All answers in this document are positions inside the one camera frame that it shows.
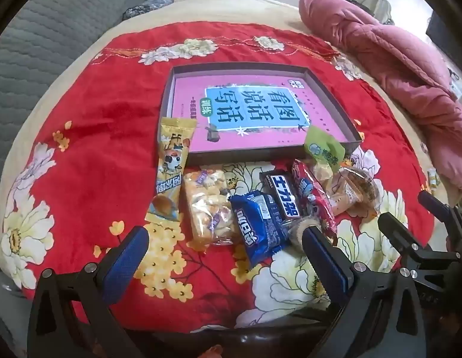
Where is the blue cookie packet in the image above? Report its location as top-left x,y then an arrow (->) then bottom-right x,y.
230,190 -> 291,269

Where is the yellow snack packet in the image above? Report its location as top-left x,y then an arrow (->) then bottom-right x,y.
146,117 -> 196,228

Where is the shallow box with pink base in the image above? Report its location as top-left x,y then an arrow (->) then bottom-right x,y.
157,63 -> 363,166

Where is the pink quilt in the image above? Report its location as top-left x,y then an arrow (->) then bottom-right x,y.
299,0 -> 462,191

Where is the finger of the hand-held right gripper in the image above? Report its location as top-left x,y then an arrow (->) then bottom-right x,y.
378,212 -> 461,269
418,190 -> 462,239

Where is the white wire rack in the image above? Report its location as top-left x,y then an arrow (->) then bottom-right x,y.
365,0 -> 396,24

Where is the clear brown pastry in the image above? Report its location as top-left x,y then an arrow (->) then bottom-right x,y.
333,167 -> 381,217

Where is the green milk candy packet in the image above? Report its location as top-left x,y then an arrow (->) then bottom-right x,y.
304,126 -> 347,195

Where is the red snack packet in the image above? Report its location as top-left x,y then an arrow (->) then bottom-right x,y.
291,158 -> 338,235

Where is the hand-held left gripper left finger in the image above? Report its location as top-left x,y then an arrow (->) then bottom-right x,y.
27,227 -> 168,358

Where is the blue patterned cloth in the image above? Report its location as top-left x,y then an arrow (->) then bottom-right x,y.
122,0 -> 175,21

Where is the puffed rice cracker packet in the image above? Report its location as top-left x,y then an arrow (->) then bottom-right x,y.
182,169 -> 241,247

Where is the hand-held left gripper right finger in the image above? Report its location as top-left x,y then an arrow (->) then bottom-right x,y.
302,227 -> 429,358

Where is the red floral cloth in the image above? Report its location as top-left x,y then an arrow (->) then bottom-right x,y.
0,20 -> 446,334

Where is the brown chocolate bar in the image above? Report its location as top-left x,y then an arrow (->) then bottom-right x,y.
260,169 -> 302,224

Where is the black television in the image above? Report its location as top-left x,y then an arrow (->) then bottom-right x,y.
427,9 -> 462,71

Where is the round biscuit packet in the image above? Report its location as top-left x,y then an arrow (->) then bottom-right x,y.
285,216 -> 321,252

